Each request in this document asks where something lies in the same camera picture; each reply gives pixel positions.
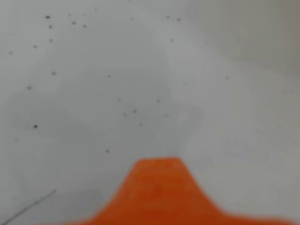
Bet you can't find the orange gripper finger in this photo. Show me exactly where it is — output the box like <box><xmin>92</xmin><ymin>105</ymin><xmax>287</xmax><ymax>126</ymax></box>
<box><xmin>60</xmin><ymin>157</ymin><xmax>300</xmax><ymax>225</ymax></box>

